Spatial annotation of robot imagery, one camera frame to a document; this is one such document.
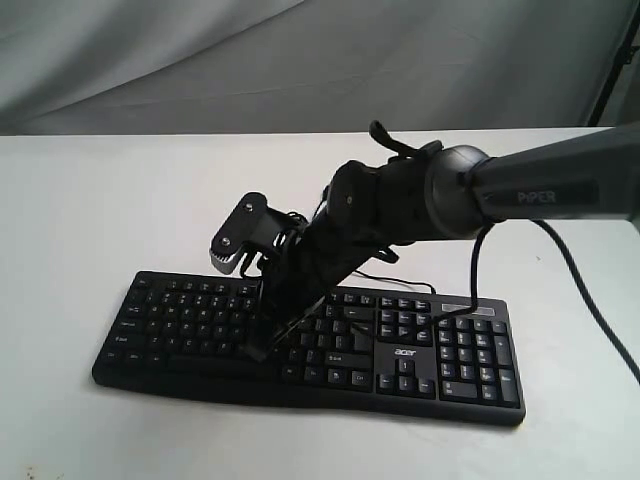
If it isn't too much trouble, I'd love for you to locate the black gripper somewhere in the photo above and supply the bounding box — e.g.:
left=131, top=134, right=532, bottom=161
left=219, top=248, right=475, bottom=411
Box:
left=241, top=208, right=398, bottom=361

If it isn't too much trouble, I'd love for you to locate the black acer keyboard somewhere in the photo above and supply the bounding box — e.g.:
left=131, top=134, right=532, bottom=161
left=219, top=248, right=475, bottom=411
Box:
left=92, top=271, right=526, bottom=426

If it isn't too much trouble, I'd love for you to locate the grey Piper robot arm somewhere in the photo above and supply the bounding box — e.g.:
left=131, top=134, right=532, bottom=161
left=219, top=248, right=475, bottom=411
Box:
left=244, top=124, right=639, bottom=361

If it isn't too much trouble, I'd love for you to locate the grey backdrop cloth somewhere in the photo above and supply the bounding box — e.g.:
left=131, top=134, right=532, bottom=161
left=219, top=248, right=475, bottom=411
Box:
left=1, top=1, right=635, bottom=135

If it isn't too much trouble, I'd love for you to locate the black tripod stand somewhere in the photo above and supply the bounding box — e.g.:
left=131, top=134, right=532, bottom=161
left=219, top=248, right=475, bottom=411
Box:
left=585, top=1, right=639, bottom=127

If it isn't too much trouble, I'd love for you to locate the thin black cable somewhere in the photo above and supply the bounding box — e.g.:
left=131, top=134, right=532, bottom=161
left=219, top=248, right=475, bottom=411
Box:
left=352, top=269, right=436, bottom=296

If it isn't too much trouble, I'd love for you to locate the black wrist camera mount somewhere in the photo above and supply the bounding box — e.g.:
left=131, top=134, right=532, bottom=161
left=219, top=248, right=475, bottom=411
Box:
left=209, top=192, right=308, bottom=275

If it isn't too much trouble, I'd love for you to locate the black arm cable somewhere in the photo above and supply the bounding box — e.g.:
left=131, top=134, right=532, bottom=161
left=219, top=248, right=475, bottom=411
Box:
left=367, top=119, right=640, bottom=381

